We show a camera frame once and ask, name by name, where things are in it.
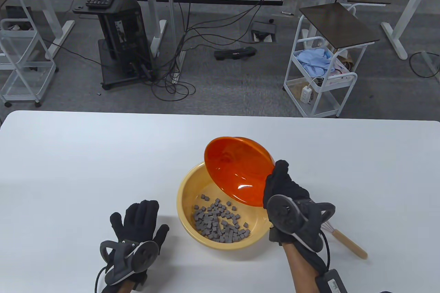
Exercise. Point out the person's left hand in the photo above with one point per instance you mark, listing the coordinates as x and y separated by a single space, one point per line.
141 217

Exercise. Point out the person's right hand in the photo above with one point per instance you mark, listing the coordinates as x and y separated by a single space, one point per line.
285 186

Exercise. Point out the yellow plastic basin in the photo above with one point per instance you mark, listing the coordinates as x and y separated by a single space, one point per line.
187 203

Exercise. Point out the orange translucent bowl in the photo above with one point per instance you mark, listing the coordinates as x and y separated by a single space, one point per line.
237 169

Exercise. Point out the pile of grey toy blocks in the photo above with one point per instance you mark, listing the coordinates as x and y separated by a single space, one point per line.
213 221

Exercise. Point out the person's right forearm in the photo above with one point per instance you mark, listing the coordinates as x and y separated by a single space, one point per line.
302 272

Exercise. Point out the person's left forearm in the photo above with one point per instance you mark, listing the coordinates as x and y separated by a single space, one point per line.
126 286

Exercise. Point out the grey right hand controller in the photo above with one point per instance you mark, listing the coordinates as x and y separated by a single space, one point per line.
282 214

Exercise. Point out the grey hand controller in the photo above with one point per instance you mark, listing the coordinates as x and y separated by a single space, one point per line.
146 255
282 214

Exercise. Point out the grey left hand controller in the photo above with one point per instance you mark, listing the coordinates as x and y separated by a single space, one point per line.
146 255

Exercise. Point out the blue cloth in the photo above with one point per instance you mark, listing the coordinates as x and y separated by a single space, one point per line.
314 61

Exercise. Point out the black power strip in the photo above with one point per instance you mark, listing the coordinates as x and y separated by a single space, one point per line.
235 53

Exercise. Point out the floor socket box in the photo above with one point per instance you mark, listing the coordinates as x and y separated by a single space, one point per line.
264 28

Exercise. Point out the white trolley with dark top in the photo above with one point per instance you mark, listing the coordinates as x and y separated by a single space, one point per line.
337 25

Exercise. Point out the white desk with T-foot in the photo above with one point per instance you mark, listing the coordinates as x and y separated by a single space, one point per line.
39 1
393 38

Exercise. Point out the black computer cart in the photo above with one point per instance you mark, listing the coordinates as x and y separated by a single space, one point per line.
127 32

